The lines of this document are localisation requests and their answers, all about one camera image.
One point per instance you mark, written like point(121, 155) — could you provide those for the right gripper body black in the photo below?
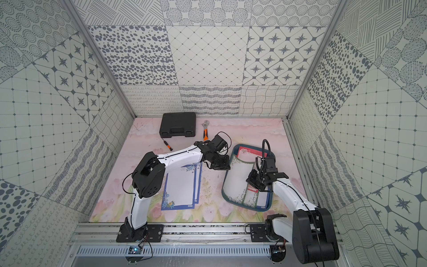
point(257, 180)

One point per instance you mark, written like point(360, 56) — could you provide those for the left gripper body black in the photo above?
point(219, 162)

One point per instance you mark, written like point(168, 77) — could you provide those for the green floral stationery paper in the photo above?
point(230, 195)

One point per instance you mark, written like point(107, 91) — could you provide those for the teal plastic storage box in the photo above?
point(265, 198)

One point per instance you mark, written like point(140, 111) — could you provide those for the blue floral stationery paper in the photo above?
point(197, 182)
point(179, 191)

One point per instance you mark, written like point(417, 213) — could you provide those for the red bordered stationery paper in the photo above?
point(242, 165)

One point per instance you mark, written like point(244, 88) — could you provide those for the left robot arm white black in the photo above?
point(148, 176)

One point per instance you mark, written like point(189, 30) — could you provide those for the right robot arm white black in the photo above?
point(310, 231)

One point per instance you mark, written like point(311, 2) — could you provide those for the black plastic tool case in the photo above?
point(178, 124)

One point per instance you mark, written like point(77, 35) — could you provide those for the small orange black screwdriver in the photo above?
point(167, 144)

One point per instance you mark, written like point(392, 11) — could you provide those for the right round circuit board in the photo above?
point(277, 253)

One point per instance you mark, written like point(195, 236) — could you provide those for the left green circuit board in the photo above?
point(134, 254)

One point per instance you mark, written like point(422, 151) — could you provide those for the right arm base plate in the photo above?
point(258, 233)

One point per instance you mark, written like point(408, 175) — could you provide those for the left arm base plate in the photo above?
point(139, 233)

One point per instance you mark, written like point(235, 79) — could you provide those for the aluminium mounting rail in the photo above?
point(105, 233)

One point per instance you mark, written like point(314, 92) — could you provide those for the white slotted cable duct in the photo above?
point(174, 250)

